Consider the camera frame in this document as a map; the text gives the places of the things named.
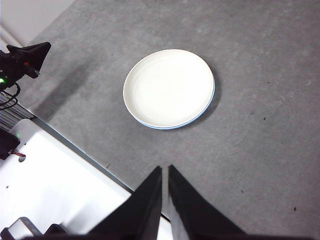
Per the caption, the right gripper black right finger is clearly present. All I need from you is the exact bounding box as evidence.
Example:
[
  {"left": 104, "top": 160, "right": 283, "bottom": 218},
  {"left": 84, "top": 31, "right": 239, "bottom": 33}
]
[{"left": 167, "top": 164, "right": 254, "bottom": 240}]

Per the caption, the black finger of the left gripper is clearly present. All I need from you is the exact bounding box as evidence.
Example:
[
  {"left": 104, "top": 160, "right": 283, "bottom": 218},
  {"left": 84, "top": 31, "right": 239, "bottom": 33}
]
[{"left": 6, "top": 41, "right": 52, "bottom": 72}]

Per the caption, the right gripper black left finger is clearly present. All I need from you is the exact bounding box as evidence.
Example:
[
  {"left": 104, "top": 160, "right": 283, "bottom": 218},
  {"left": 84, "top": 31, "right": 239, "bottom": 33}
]
[{"left": 86, "top": 165, "right": 164, "bottom": 240}]

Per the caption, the white round plate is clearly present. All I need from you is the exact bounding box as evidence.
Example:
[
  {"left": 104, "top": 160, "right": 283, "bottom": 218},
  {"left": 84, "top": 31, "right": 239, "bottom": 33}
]
[{"left": 122, "top": 48, "right": 216, "bottom": 129}]

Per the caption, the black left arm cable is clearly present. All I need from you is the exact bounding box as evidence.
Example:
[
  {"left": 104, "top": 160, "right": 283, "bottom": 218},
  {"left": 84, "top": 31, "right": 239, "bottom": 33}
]
[{"left": 0, "top": 82, "right": 21, "bottom": 111}]

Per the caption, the ribbed aluminium rail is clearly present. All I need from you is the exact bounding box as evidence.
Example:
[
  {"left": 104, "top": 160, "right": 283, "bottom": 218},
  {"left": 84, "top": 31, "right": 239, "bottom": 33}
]
[{"left": 0, "top": 93, "right": 36, "bottom": 132}]

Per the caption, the black device with red wires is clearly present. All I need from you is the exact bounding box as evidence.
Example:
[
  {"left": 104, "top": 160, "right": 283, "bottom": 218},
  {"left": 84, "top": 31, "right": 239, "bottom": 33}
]
[{"left": 0, "top": 129, "right": 27, "bottom": 163}]

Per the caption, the grey metal bracket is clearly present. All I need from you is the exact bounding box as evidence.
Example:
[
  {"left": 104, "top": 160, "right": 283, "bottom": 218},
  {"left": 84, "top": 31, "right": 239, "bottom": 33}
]
[{"left": 0, "top": 216, "right": 69, "bottom": 240}]

